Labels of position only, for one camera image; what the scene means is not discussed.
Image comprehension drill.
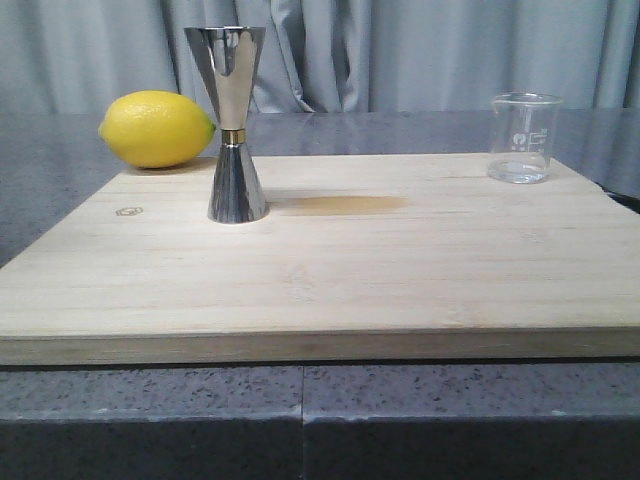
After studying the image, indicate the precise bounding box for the glass beaker with liquid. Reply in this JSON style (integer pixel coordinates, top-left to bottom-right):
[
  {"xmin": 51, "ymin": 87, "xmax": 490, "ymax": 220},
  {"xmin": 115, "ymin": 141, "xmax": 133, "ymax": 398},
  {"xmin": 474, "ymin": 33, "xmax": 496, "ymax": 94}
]
[{"xmin": 487, "ymin": 92, "xmax": 563, "ymax": 184}]

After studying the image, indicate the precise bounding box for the steel double jigger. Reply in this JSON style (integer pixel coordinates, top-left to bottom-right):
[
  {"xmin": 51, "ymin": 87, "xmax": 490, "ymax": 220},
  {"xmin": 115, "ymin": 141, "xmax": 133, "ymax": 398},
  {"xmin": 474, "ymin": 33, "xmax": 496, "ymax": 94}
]
[{"xmin": 184, "ymin": 26, "xmax": 268, "ymax": 224}]

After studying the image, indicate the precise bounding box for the wooden cutting board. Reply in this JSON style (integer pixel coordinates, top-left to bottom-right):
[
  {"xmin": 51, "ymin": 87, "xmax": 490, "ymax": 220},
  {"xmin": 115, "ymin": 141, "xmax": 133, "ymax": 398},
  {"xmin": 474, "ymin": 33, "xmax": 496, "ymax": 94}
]
[{"xmin": 1, "ymin": 154, "xmax": 639, "ymax": 365}]

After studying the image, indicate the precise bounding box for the yellow lemon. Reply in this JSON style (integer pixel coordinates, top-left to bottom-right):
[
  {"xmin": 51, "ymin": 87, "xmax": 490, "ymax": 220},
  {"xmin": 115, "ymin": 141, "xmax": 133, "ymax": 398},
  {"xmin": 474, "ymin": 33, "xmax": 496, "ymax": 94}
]
[{"xmin": 98, "ymin": 90, "xmax": 216, "ymax": 169}]

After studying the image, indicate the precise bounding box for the grey curtain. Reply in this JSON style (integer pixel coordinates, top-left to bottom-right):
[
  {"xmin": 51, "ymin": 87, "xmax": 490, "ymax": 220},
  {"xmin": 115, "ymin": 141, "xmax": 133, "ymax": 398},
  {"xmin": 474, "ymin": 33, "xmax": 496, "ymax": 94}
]
[{"xmin": 1, "ymin": 1, "xmax": 639, "ymax": 114}]

